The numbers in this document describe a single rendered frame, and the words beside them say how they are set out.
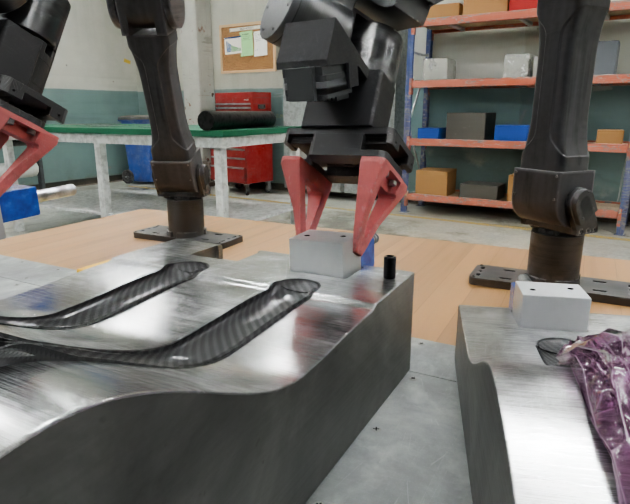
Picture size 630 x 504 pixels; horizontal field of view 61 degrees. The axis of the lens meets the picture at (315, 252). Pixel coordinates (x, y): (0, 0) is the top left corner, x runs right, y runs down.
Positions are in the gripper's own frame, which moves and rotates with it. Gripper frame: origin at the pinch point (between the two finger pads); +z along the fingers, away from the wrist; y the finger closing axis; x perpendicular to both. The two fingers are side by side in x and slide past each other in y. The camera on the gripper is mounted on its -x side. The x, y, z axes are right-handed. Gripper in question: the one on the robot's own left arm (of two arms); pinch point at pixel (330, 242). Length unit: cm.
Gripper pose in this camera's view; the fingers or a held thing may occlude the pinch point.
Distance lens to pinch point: 46.2
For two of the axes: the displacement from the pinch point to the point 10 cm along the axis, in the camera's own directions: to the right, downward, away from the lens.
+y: 8.8, 1.0, -4.7
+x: 4.3, 2.5, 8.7
